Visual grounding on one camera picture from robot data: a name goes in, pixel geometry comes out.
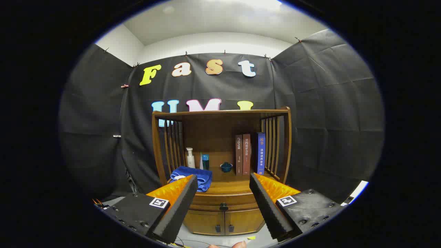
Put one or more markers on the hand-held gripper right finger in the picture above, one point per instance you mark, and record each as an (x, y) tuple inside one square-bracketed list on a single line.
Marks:
[(267, 206)]

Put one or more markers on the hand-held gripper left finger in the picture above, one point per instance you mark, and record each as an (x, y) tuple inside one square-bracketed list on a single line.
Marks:
[(179, 206)]

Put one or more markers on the wooden drawer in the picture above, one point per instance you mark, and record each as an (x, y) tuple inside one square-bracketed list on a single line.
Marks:
[(237, 201)]

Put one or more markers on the wooden cabinet door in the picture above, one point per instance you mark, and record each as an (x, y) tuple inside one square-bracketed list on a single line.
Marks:
[(243, 220), (203, 222)]

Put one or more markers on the wooden countertop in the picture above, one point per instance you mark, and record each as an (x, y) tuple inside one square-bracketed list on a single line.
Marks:
[(227, 182)]

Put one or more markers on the wooden cabinet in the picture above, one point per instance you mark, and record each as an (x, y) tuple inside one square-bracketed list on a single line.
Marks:
[(213, 137)]

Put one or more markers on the folded blue towel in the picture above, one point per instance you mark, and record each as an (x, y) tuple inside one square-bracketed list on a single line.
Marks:
[(193, 174)]

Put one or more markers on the white pump bottle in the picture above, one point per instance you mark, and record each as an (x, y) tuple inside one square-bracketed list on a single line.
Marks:
[(190, 161)]

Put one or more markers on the small white tube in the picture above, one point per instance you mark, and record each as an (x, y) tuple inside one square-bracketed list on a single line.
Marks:
[(201, 164)]

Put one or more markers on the teal bottle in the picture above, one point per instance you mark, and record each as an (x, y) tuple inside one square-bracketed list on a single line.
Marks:
[(205, 162)]

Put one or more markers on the blue book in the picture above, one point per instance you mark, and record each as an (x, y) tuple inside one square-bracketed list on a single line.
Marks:
[(261, 155)]

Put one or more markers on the reddish brown book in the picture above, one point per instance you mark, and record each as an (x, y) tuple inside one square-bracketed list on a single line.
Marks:
[(246, 155)]

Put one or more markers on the dark teal lidded cup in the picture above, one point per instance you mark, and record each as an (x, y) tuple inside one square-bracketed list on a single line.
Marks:
[(226, 168)]

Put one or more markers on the dark brown book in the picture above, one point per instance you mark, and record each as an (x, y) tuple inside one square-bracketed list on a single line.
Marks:
[(239, 155)]

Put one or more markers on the black backdrop cloth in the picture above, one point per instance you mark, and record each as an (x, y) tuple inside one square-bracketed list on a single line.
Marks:
[(310, 103)]

